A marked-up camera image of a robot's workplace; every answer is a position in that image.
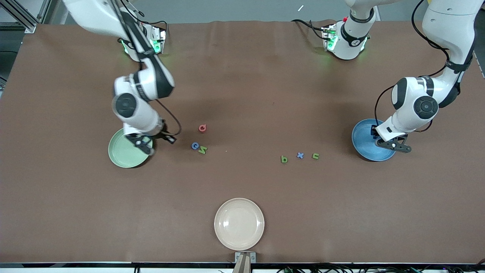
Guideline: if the black right base cable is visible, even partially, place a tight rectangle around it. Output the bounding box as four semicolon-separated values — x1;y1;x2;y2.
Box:
144;19;169;43

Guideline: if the light green plate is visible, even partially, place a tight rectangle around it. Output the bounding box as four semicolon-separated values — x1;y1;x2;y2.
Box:
108;127;153;168

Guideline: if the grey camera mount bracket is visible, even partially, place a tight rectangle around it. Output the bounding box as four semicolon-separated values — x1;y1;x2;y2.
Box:
234;251;257;273

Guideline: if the beige plate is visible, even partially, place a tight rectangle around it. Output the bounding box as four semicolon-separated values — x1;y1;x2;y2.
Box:
214;198;265;251

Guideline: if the black left base cable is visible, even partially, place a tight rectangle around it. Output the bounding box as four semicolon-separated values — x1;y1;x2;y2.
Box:
291;18;327;41

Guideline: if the blue plate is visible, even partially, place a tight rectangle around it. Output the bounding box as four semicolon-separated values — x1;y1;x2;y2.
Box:
351;119;397;162

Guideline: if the aluminium frame profile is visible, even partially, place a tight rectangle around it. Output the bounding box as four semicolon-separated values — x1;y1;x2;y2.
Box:
0;0;52;34

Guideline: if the black base cable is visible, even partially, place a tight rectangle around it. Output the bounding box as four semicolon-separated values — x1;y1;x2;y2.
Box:
144;19;169;43
291;18;327;41

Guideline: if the black table edge trim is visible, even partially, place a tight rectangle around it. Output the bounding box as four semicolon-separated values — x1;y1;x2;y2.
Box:
0;261;485;268

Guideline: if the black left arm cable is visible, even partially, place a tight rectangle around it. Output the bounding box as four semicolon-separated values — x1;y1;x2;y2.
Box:
374;0;461;127

